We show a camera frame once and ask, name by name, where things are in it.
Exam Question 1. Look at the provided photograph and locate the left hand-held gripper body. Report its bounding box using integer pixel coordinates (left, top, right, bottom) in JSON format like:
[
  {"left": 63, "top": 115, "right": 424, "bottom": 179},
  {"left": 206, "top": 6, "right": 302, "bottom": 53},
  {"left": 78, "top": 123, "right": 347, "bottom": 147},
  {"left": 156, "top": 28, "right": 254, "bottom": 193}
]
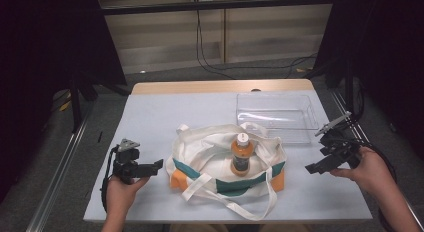
[{"left": 112, "top": 138, "right": 152, "bottom": 186}]

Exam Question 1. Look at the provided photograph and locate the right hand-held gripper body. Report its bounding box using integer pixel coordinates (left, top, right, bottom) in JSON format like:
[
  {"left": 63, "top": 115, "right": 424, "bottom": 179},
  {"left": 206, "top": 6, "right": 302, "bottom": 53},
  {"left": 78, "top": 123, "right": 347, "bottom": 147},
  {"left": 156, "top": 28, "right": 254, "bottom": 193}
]
[{"left": 314, "top": 111, "right": 363, "bottom": 170}]

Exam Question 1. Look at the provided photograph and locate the white tote bag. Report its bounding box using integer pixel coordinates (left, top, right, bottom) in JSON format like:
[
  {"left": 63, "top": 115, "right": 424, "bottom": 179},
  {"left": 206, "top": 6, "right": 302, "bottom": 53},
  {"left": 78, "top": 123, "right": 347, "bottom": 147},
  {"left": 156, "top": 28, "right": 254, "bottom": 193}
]
[{"left": 164, "top": 121, "right": 288, "bottom": 222}]

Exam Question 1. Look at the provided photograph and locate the clear plastic container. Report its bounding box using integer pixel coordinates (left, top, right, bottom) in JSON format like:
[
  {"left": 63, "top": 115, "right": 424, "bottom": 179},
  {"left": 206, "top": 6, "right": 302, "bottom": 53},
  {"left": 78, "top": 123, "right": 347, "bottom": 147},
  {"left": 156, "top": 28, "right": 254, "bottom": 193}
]
[{"left": 235, "top": 92, "right": 320, "bottom": 145}]

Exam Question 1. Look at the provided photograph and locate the orange drink bottle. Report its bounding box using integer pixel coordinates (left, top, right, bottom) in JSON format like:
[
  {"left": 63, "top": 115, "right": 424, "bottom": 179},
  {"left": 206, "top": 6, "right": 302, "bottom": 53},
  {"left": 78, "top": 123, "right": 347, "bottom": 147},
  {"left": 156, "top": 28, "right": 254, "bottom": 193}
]
[{"left": 229, "top": 132, "right": 256, "bottom": 177}]

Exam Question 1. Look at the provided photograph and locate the person's left hand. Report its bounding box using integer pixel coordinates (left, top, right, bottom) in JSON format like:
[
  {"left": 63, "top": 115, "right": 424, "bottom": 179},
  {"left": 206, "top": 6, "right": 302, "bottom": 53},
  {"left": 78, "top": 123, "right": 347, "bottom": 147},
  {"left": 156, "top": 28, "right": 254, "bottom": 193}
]
[{"left": 105, "top": 175, "right": 151, "bottom": 217}]

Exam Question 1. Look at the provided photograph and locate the person's right hand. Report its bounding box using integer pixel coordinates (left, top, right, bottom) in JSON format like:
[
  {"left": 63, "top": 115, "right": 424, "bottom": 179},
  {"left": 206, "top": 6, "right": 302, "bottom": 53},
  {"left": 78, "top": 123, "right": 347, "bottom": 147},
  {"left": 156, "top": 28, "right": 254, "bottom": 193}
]
[{"left": 329, "top": 146, "right": 397, "bottom": 197}]

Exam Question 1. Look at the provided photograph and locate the white table cloth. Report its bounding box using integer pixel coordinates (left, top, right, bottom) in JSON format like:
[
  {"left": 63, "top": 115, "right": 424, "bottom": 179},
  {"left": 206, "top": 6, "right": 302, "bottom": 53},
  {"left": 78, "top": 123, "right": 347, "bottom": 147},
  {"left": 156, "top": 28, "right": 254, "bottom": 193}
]
[{"left": 83, "top": 90, "right": 373, "bottom": 225}]

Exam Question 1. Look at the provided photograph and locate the black metal stand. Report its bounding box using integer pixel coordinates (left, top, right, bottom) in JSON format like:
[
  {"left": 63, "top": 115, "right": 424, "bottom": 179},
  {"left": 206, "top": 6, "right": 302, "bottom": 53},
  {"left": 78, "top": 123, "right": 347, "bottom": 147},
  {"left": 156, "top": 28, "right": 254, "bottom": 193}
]
[
  {"left": 305, "top": 58, "right": 366, "bottom": 124},
  {"left": 68, "top": 71, "right": 132, "bottom": 134}
]

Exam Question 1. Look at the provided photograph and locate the black curtain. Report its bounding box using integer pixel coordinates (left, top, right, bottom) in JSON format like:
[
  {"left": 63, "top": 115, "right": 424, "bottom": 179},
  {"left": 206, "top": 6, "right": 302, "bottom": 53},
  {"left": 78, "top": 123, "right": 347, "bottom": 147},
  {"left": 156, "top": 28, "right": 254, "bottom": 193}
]
[
  {"left": 0, "top": 0, "right": 128, "bottom": 204},
  {"left": 313, "top": 0, "right": 424, "bottom": 161}
]

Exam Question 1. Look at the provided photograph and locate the black horizontal bar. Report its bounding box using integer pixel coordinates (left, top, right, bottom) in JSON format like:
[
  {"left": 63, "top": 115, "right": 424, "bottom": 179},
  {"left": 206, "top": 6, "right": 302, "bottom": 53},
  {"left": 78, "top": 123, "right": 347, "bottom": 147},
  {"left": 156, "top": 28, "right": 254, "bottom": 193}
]
[{"left": 100, "top": 0, "right": 336, "bottom": 16}]

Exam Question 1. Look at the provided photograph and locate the metal floor rail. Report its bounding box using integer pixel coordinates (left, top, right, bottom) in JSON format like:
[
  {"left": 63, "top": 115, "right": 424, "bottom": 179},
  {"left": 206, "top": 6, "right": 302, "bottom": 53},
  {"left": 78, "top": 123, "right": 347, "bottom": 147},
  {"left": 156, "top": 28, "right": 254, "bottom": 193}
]
[
  {"left": 25, "top": 111, "right": 94, "bottom": 232},
  {"left": 330, "top": 89, "right": 424, "bottom": 228}
]

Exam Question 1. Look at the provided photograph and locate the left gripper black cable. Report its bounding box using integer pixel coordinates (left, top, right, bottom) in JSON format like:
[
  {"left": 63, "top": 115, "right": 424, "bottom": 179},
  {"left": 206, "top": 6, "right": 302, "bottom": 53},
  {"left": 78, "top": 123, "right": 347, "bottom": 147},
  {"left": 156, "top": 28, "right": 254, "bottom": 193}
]
[{"left": 100, "top": 145, "right": 120, "bottom": 214}]

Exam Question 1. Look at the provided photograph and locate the black floor cable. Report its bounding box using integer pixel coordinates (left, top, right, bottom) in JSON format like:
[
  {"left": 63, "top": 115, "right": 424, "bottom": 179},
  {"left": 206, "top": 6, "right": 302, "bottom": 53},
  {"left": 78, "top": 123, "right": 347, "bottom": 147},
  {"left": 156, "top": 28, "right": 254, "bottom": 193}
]
[{"left": 195, "top": 9, "right": 318, "bottom": 81}]

